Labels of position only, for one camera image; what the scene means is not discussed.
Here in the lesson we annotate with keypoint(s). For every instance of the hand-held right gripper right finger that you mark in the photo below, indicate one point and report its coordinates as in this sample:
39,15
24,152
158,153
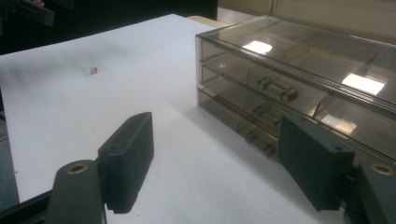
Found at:
314,161

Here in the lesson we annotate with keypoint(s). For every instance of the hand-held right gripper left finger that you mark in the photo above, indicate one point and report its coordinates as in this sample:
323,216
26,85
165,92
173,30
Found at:
126,161

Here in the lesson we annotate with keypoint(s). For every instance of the small gold ornament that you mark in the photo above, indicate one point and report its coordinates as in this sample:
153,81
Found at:
93,70

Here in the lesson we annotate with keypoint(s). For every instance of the smoky clear drawer box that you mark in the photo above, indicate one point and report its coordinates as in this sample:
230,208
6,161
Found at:
280,40

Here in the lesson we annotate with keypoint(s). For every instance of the black curtain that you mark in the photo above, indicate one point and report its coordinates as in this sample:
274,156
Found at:
109,15

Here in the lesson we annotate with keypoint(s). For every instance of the white board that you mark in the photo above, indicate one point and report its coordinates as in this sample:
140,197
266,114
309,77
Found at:
155,77

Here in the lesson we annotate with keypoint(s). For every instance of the pale wooden desk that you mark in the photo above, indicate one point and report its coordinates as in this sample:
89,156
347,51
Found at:
327,15

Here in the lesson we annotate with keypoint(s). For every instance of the light wooden table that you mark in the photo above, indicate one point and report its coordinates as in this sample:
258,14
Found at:
208,21

